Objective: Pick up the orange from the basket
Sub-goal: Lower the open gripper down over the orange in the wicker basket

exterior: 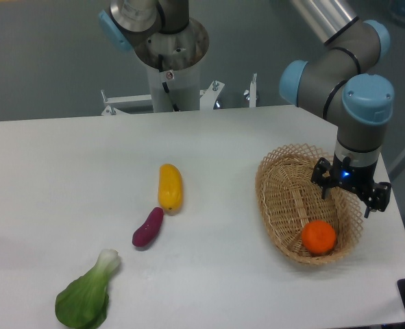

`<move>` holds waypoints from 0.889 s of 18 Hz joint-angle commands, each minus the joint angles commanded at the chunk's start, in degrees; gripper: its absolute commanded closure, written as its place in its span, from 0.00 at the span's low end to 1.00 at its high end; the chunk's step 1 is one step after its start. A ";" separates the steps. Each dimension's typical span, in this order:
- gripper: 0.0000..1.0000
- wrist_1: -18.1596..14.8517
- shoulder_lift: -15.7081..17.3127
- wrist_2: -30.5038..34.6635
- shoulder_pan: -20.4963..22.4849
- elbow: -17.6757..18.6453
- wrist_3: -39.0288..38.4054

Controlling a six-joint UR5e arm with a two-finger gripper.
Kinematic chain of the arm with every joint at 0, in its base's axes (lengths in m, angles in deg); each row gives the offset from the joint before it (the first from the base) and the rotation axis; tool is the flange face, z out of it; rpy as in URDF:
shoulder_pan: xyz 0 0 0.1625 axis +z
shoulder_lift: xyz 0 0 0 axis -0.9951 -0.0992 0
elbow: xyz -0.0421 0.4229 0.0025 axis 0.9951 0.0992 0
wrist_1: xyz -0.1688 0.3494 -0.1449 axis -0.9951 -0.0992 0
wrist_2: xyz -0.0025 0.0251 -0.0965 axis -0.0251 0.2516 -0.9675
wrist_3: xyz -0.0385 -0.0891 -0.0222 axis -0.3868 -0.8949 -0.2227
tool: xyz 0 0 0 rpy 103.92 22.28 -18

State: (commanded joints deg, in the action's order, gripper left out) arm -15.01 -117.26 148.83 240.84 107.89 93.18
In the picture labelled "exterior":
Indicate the green bok choy toy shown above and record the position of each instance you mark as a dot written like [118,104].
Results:
[84,302]

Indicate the yellow mango toy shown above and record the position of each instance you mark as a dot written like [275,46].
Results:
[170,188]

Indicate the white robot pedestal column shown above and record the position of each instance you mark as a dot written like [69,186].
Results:
[173,64]

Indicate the woven wicker basket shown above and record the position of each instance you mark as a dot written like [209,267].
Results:
[288,200]

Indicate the white metal frame bracket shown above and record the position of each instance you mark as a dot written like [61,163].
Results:
[209,99]

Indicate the orange fruit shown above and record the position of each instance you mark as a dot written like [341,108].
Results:
[318,237]

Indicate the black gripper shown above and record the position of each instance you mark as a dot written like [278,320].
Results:
[353,171]

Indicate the purple sweet potato toy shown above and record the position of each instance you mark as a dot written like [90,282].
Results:
[149,230]

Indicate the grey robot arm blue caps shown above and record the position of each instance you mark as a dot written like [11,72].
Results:
[337,87]

